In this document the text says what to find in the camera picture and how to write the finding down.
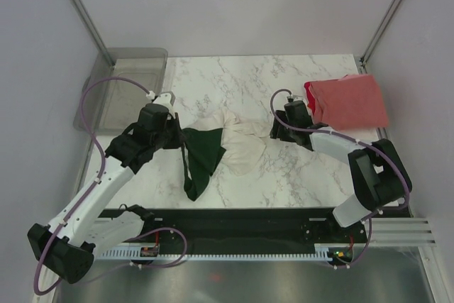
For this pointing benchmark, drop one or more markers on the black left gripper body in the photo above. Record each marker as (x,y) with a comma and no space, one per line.
(170,138)

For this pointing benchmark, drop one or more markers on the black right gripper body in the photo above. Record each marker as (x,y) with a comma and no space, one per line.
(283,133)

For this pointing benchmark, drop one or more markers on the cream green raglan t-shirt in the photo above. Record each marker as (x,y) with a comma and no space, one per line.
(221,137)

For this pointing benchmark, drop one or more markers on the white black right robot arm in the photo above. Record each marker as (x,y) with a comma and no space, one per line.
(378,175)

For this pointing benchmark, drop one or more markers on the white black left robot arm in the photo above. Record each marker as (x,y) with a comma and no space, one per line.
(69,243)

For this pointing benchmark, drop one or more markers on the folded red t-shirt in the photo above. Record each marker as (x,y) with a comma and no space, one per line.
(310,97)

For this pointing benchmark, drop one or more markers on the clear grey plastic bin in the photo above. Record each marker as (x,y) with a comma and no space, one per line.
(111,106)

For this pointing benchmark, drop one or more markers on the folded pink t-shirt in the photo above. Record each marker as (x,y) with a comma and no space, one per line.
(349,103)

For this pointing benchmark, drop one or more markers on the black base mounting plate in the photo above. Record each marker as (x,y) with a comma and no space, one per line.
(246,230)

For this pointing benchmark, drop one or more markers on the white slotted cable duct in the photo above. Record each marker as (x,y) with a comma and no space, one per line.
(145,253)

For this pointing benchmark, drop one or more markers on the right aluminium frame post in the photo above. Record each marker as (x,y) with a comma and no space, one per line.
(384,24)

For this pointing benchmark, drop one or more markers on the aluminium frame post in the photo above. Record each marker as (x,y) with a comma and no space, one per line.
(94,34)
(384,24)

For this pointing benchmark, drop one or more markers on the left aluminium frame post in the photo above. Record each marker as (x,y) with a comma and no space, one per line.
(94,34)

